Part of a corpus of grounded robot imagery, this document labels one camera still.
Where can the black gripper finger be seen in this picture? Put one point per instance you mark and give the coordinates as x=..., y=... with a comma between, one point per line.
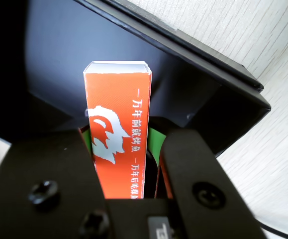
x=46, y=174
x=196, y=169

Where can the red and white carton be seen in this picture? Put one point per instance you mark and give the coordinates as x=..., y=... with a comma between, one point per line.
x=116, y=99

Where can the black cardboard box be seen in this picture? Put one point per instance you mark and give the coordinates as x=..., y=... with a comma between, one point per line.
x=59, y=62

